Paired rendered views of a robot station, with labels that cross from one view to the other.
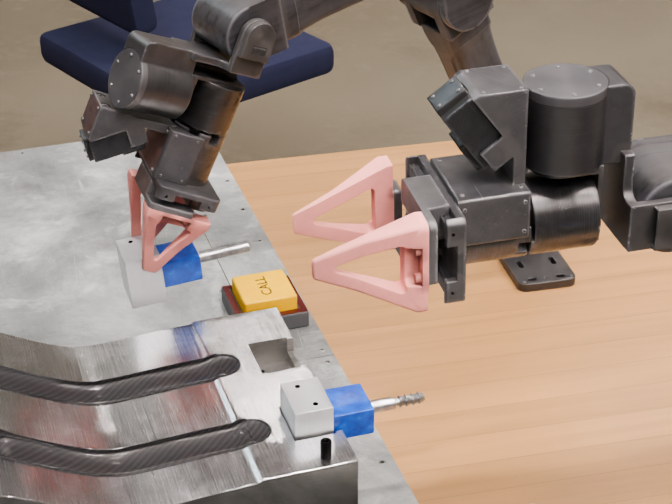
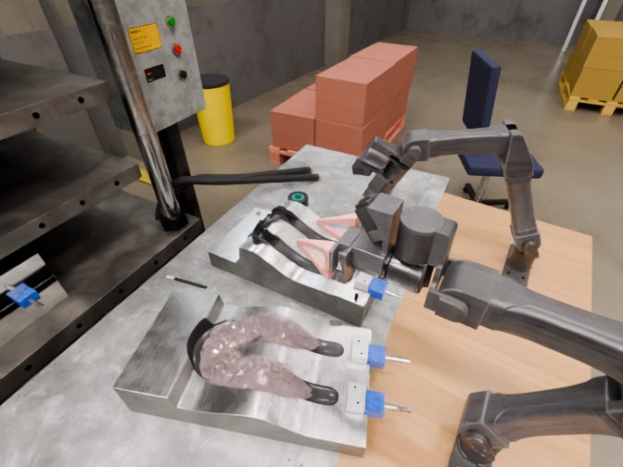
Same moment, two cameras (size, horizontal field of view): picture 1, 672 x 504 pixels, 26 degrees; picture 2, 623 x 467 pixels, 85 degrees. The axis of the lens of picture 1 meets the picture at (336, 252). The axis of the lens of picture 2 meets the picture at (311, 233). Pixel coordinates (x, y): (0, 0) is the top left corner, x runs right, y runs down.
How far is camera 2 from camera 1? 0.63 m
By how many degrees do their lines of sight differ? 38
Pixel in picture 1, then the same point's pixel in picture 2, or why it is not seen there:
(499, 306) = not seen: hidden behind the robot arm
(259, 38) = (413, 153)
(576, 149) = (409, 251)
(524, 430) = (450, 330)
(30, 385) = (306, 230)
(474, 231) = (357, 261)
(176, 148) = (376, 180)
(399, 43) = (591, 179)
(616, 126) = (437, 251)
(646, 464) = (482, 372)
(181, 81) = (382, 158)
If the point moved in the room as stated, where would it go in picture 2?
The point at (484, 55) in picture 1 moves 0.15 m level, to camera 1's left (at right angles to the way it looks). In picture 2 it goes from (523, 193) to (467, 171)
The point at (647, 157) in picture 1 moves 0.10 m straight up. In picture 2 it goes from (462, 271) to (487, 213)
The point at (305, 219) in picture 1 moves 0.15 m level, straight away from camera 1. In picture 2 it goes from (320, 222) to (371, 189)
